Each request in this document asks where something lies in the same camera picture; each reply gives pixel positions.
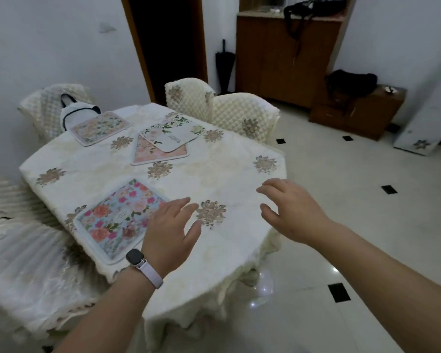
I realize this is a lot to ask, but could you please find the person's right hand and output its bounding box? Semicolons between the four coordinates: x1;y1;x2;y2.
255;177;334;250

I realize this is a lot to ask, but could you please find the person's left hand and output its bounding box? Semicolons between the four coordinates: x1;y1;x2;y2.
141;197;203;279

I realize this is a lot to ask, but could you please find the blue rose print placemat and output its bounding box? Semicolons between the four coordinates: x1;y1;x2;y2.
73;178;170;266

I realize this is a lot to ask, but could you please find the pink floral placemat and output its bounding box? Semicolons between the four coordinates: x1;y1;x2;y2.
130;133;190;166

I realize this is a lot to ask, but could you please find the white placemat with green leaves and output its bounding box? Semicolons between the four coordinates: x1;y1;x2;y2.
138;112;206;153

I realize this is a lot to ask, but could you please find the green leaf peach floral placemat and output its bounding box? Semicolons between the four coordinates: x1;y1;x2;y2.
69;110;132;147

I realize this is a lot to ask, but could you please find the person's left forearm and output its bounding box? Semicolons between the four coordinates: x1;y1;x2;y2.
55;270;159;353

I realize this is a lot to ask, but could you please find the person's right forearm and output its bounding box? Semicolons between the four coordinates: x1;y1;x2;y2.
311;221;441;353

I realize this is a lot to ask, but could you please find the table with cream tablecloth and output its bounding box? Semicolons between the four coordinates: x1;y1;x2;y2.
19;102;289;351

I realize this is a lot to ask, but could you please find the smartwatch with white band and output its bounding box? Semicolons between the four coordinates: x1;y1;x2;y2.
125;248;165;290

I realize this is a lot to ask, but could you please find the low brown wooden cabinet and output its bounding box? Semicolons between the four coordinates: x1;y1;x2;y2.
308;80;408;141

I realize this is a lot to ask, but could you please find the black soft bag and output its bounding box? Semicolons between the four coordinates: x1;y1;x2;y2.
323;69;379;102

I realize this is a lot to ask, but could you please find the white bag with dark trim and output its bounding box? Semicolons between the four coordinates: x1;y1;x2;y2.
59;93;102;132

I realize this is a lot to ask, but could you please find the tall brown wooden cabinet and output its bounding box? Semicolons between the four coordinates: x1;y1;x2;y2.
235;0;358;109

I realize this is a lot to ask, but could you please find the black folded umbrella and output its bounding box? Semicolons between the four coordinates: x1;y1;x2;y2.
214;39;237;96

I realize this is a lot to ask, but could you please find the brown door frame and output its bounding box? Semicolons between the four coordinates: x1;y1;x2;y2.
120;0;209;105

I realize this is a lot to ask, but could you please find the black strap bag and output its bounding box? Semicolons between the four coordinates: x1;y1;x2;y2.
283;0;348;38

